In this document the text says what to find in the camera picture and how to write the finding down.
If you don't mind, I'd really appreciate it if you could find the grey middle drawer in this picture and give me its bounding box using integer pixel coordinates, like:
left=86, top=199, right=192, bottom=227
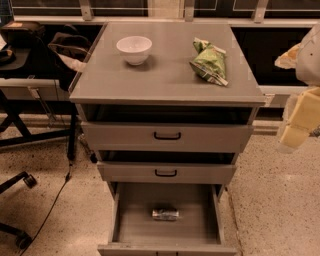
left=97, top=162, right=236, bottom=185

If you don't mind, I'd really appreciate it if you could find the black middle drawer handle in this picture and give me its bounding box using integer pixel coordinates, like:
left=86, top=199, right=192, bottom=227
left=154, top=169, right=178, bottom=178

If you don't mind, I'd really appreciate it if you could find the white ceramic bowl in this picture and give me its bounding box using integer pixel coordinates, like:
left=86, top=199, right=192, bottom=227
left=116, top=36, right=153, bottom=65

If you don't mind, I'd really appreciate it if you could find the grey drawer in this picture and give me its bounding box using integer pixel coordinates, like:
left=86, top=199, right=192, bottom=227
left=82, top=122, right=253, bottom=153
left=98, top=183, right=237, bottom=256
left=97, top=162, right=236, bottom=185

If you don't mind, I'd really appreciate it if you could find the black office chair base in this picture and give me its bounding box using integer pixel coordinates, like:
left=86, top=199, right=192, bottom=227
left=0, top=171, right=38, bottom=250

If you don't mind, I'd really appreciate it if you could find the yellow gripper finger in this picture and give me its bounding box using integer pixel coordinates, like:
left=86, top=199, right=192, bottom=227
left=275, top=44, right=300, bottom=69
left=278, top=87, right=320, bottom=153

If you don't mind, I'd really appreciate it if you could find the dark brown bag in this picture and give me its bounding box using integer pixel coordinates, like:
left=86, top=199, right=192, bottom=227
left=48, top=32, right=91, bottom=61

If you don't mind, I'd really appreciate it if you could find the grey drawer cabinet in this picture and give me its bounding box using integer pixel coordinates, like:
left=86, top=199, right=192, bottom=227
left=68, top=21, right=267, bottom=203

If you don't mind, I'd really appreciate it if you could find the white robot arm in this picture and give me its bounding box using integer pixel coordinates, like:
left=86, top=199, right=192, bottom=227
left=275, top=24, right=320, bottom=153

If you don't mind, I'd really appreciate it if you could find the black floor cable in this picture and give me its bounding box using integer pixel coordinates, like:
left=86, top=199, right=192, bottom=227
left=18, top=159, right=74, bottom=256

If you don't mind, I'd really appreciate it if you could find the green chip bag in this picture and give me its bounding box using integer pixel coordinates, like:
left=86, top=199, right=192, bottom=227
left=189, top=38, right=228, bottom=86

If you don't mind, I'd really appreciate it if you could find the grey bottom drawer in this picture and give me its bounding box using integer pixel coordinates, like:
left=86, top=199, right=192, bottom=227
left=98, top=183, right=237, bottom=256

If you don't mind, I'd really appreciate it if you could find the grey top drawer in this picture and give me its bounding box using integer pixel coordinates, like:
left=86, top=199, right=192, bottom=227
left=82, top=122, right=253, bottom=153

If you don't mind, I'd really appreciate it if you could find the silver redbull can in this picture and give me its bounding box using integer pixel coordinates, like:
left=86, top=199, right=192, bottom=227
left=152, top=209, right=179, bottom=221

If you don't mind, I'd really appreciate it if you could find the black top drawer handle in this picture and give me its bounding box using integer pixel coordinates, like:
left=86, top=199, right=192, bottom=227
left=153, top=132, right=182, bottom=141

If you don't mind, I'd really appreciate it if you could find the black drawer handle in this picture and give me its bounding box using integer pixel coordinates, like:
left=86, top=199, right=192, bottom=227
left=153, top=132, right=182, bottom=141
left=154, top=169, right=178, bottom=178

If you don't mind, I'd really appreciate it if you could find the black bag on desk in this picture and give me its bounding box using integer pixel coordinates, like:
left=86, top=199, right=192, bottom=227
left=0, top=21, right=45, bottom=48

